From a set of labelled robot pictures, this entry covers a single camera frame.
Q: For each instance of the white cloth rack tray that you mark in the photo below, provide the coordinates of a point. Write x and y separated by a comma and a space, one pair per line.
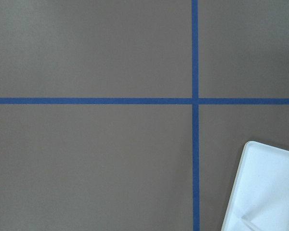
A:
259, 199

